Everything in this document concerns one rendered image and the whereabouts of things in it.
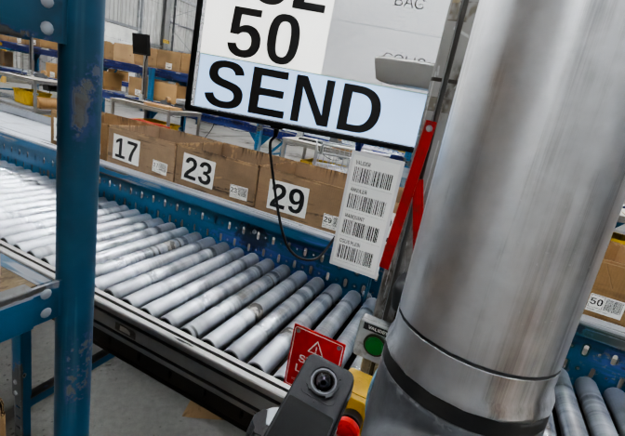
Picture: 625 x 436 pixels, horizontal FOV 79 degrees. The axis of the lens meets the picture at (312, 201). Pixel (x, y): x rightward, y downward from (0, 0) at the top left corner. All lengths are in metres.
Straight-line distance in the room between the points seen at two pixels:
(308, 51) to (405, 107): 0.19
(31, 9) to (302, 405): 0.33
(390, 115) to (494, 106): 0.52
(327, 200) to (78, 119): 1.06
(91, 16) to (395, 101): 0.51
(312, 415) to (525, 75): 0.27
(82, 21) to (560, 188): 0.29
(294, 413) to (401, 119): 0.51
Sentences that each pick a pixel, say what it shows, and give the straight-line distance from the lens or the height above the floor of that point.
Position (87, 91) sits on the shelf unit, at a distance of 0.31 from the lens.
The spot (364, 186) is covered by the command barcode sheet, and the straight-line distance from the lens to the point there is 0.61.
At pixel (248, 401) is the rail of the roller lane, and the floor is 0.70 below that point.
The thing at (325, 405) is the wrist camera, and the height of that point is 1.08.
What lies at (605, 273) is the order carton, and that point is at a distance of 1.28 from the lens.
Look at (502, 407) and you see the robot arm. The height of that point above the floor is 1.19.
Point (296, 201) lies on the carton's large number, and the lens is 1.35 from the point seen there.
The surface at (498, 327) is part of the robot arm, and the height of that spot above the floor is 1.23.
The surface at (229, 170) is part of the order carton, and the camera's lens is 1.48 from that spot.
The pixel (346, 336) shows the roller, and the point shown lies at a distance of 1.04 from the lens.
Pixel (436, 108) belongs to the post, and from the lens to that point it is 0.60.
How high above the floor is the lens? 1.31
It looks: 14 degrees down
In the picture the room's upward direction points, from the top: 11 degrees clockwise
